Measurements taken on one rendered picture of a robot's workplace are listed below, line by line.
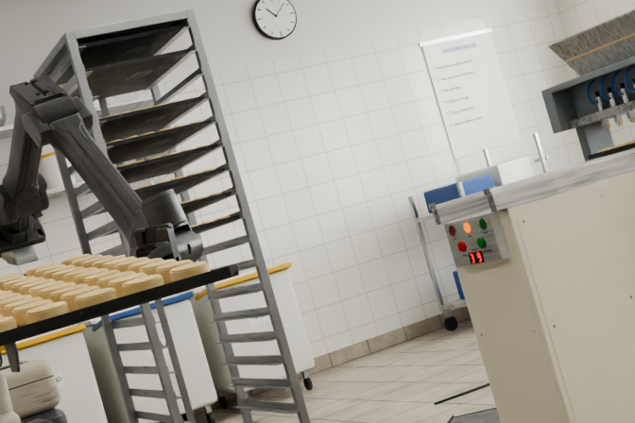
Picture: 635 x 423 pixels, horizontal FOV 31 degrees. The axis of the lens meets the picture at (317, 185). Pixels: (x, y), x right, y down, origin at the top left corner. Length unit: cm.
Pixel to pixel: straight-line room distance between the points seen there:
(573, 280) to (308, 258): 437
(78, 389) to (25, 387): 354
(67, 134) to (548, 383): 175
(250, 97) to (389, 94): 107
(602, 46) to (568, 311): 101
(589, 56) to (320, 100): 404
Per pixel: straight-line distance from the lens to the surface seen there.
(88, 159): 205
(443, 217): 348
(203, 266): 140
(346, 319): 766
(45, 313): 134
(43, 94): 218
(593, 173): 348
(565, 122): 407
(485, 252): 333
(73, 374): 634
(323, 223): 764
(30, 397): 282
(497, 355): 349
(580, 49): 398
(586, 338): 337
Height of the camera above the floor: 94
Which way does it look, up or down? 2 degrees up
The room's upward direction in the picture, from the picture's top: 16 degrees counter-clockwise
